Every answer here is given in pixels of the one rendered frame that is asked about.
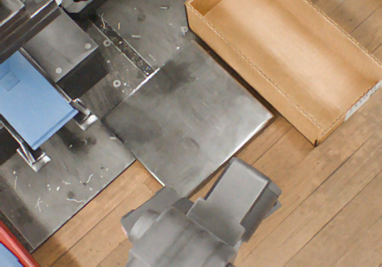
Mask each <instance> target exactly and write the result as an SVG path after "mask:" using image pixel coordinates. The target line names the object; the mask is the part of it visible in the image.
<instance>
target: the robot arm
mask: <svg viewBox="0 0 382 267"><path fill-rule="evenodd" d="M281 193H282V190H281V189H280V188H279V187H278V186H277V185H276V184H275V183H273V182H272V180H271V178H269V177H268V176H266V175H265V174H264V173H261V172H260V171H259V170H258V169H256V168H254V167H253V166H252V165H250V164H248V163H247V162H245V161H244V160H243V159H241V158H239V157H238V158H233V157H232V158H231V159H230V161H229V163H228V165H227V166H226V167H225V168H224V169H223V172H222V173H221V174H220V175H219V177H218V179H217V180H216V181H215V183H214V185H213V186H212V187H211V188H210V190H209V191H208V193H207V194H206V196H205V197H204V198H201V197H199V198H198V199H197V200H196V202H195V203H194V202H193V201H191V200H189V199H188V198H185V197H182V198H181V197H180V196H179V194H178V192H177V191H176V190H175V188H173V187H172V186H170V185H165V186H163V187H162V188H160V189H159V190H158V191H157V192H156V193H154V196H153V197H152V198H149V199H148V200H147V201H146V202H145V203H143V204H141V205H140V206H139V207H138V208H136V209H135V210H134V209H132V210H131V211H129V212H128V213H126V214H125V215H123V216H122V218H121V219H120V223H121V224H122V226H123V227H122V229H123V232H124V234H125V235H126V236H127V237H128V240H129V241H130V242H131V243H132V244H133V247H132V248H131V249H130V250H129V253H128V263H127V264H126V265H125V266H124V267H236V266H235V265H233V263H234V261H235V259H236V258H237V255H238V249H239V248H240V247H241V245H242V244H243V243H244V242H245V243H248V241H249V240H250V239H251V237H252V236H253V235H254V233H255V231H256V230H257V229H258V228H259V225H260V224H261V223H262V222H263V220H264V219H266V218H267V217H269V215H271V214H272V213H274V212H275V211H276V210H277V209H279V208H281V207H282V204H281V203H280V202H279V199H278V198H279V196H280V194H281Z"/></svg>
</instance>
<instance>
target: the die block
mask: <svg viewBox="0 0 382 267"><path fill-rule="evenodd" d="M108 73H109V71H108V68H107V65H106V62H105V61H104V58H103V57H102V53H101V52H100V50H99V51H98V52H97V53H95V54H94V55H93V56H92V57H90V58H89V59H88V60H87V61H86V62H85V63H83V64H82V66H81V67H79V68H77V70H75V71H74V72H73V73H71V75H70V76H69V77H67V78H66V79H65V80H63V81H62V83H60V84H58V86H59V87H60V88H61V89H62V90H63V91H64V92H65V93H66V94H67V96H68V97H69V98H71V99H72V100H73V101H75V100H76V99H77V98H81V97H82V96H83V95H84V94H85V93H87V92H88V91H89V90H90V89H91V88H92V87H93V86H94V85H96V84H97V83H98V82H100V81H101V80H102V78H104V77H105V76H106V75H107V74H108ZM19 147H21V144H20V143H19V142H17V140H16V139H15V138H14V137H13V136H12V134H11V133H10V132H9V131H8V130H7V129H6V130H4V131H3V132H2V133H1V134H0V166H2V164H3V163H5V162H6V161H7V160H8V159H9V158H11V157H12V156H13V155H14V154H15V153H17V149H18V148H19Z"/></svg>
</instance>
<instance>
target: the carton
mask: <svg viewBox="0 0 382 267"><path fill-rule="evenodd" d="M184 6H185V11H186V17H187V22H188V28H189V29H190V30H191V31H192V32H193V33H195V34H196V35H197V36H198V37H199V38H200V39H201V40H202V41H203V42H204V43H206V45H208V47H209V48H210V49H211V50H212V51H213V52H215V53H216V54H217V55H218V56H219V57H220V58H221V59H222V60H223V61H224V62H226V63H227V64H228V65H229V67H230V68H232V69H233V70H234V71H235V72H236V73H238V75H239V76H240V77H241V78H242V79H243V80H244V81H245V82H247V83H248V84H249V86H251V87H252V88H254V90H255V91H256V92H257V93H259V95H260V96H261V97H262V98H264V99H265V100H266V101H267V102H268V103H269V104H270V105H271V106H272V107H273V108H275V110H277V112H279V114H281V116H283V117H284V118H285V119H286V120H287V121H288V122H289V123H290V124H291V125H292V126H294V128H296V129H297V130H298V131H299V133H301V134H302V135H303V136H304V137H305V138H307V140H309V142H310V143H311V144H313V145H314V146H315V148H317V147H318V146H319V144H320V143H322V142H324V140H325V139H326V138H328V137H329V135H330V134H331V133H332V132H334V131H335V129H337V128H338V127H339V125H341V123H343V122H345V121H346V120H347V119H348V118H349V117H350V116H351V115H352V114H353V113H354V112H355V111H356V110H358V109H359V108H360V107H361V106H362V105H363V104H364V103H365V101H367V100H368V99H369V98H370V97H371V96H372V95H373V94H374V93H375V92H376V91H377V90H378V89H379V88H380V87H382V63H381V62H380V61H379V60H378V59H377V58H376V57H374V56H373V55H372V54H371V53H369V52H368V51H367V50H366V49H365V48H364V47H363V46H361V45H360V44H359V42H356V41H355V40H354V38H352V37H351V36H350V35H349V34H348V33H347V32H345V31H344V30H343V29H342V28H341V27H339V26H338V25H337V24H336V23H335V22H334V21H333V20H332V19H330V18H329V17H328V16H327V15H325V14H324V12H322V11H320V9H319V8H318V7H316V6H315V5H314V4H313V3H312V2H310V1H309V0H188V1H186V2H185V3H184Z"/></svg>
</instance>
